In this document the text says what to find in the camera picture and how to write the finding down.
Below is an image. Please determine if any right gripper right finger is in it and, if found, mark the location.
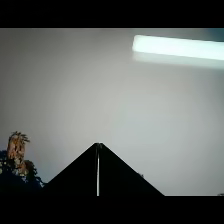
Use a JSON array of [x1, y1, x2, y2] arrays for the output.
[[98, 142, 165, 197]]

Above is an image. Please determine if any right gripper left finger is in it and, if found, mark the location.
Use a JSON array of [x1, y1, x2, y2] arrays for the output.
[[43, 142, 100, 197]]

